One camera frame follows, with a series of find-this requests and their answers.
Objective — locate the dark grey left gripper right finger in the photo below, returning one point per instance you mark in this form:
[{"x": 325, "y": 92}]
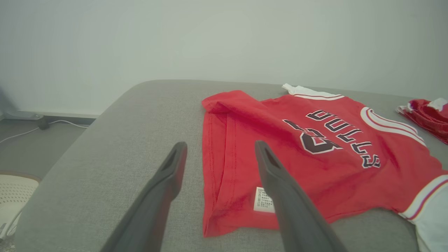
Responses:
[{"x": 301, "y": 224}]

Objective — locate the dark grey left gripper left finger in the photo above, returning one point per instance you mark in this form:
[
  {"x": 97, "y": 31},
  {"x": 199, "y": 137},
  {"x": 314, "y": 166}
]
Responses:
[{"x": 150, "y": 217}]

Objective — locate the red basketball jersey white sleeves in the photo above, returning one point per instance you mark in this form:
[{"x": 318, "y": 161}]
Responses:
[{"x": 245, "y": 140}]

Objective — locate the red shorts with white stripe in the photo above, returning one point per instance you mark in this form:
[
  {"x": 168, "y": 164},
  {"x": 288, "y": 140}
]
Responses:
[{"x": 430, "y": 119}]

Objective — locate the white perforated laundry basket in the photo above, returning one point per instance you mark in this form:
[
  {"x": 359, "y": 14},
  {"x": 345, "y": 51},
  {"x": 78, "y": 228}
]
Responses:
[{"x": 15, "y": 192}]

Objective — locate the black power plug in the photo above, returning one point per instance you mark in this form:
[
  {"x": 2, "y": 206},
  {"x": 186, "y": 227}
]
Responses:
[{"x": 43, "y": 123}]

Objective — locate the grey power strip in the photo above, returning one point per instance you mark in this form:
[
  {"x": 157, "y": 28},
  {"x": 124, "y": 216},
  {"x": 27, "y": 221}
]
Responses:
[{"x": 22, "y": 116}]

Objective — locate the white wall baseboard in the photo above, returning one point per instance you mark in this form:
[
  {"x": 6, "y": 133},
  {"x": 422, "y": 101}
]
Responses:
[{"x": 70, "y": 115}]

